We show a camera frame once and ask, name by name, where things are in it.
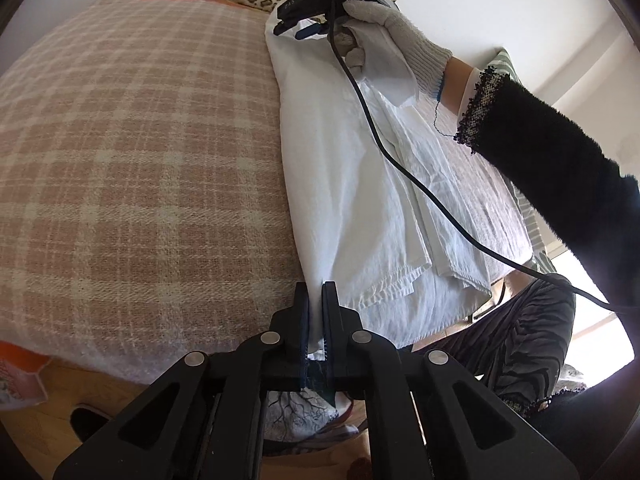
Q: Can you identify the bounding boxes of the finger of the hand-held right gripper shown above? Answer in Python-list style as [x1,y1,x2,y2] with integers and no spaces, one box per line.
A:
[272,12,307,37]
[294,21,331,42]

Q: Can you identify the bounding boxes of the pink plaid blanket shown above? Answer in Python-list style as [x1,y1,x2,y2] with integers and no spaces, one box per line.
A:
[0,0,321,386]

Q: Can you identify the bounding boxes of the person's zebra print pants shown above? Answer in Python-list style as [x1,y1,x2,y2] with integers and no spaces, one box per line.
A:
[415,277,576,413]

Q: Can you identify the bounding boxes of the person's right hand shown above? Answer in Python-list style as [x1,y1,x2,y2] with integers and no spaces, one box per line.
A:
[330,0,453,109]

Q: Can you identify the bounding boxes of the white shirt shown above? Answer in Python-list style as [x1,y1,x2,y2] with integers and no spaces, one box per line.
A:
[264,7,533,408]

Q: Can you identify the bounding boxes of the black slipper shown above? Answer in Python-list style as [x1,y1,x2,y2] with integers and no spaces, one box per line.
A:
[70,406,117,445]

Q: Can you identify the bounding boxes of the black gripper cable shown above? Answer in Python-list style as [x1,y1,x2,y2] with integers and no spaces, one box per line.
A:
[312,0,631,313]

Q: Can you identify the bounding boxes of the tree print cloth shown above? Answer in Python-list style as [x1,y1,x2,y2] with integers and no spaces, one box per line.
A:
[262,390,361,453]

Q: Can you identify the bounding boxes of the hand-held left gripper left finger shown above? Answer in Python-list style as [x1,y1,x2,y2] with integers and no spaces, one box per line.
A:
[52,281,312,480]

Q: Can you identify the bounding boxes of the green striped pillow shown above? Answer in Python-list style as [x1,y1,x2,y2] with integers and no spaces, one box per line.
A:
[487,47,556,273]

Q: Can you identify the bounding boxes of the person's right forearm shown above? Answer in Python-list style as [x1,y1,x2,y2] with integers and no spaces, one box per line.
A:
[440,55,640,311]

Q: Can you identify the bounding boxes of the sunflower print bag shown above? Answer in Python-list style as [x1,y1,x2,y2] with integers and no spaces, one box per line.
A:
[0,360,48,407]

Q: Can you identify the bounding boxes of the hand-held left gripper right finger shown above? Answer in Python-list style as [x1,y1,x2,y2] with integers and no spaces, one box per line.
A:
[321,281,581,480]

